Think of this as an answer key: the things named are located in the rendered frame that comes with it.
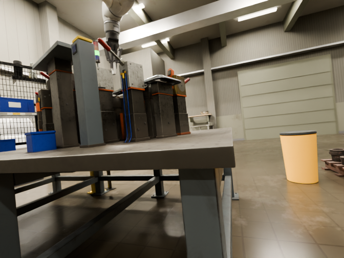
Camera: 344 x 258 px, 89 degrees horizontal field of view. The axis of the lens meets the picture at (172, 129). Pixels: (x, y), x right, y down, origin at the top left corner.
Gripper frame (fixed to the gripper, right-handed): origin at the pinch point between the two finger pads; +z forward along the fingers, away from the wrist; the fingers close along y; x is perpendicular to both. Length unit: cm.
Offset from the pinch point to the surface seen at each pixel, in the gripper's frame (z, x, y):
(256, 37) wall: -277, 115, 721
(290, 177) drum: 102, -74, 177
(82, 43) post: -1.1, -21.9, -27.3
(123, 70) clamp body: 8.3, -28.7, -13.0
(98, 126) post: 33.1, -26.0, -24.3
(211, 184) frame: 43, -81, -29
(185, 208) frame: 48, -77, -31
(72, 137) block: 39.6, -1.8, -25.8
